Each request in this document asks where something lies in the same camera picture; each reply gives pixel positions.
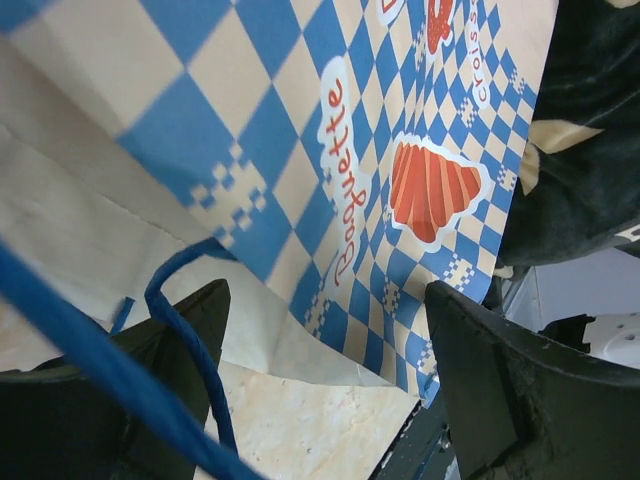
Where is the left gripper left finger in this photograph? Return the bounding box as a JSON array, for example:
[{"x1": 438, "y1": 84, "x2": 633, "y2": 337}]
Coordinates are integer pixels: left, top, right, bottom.
[{"x1": 0, "y1": 277, "x2": 232, "y2": 480}]

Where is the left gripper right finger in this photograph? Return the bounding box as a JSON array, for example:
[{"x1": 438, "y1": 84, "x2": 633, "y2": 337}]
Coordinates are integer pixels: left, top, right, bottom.
[{"x1": 424, "y1": 281, "x2": 639, "y2": 479}]

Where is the blue checkered paper bag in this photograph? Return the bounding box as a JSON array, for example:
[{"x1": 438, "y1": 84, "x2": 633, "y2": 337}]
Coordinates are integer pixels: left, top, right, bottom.
[{"x1": 1, "y1": 1, "x2": 558, "y2": 479}]

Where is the black floral blanket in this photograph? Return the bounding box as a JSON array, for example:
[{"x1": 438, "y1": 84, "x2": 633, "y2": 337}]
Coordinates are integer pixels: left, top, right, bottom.
[{"x1": 494, "y1": 1, "x2": 639, "y2": 278}]

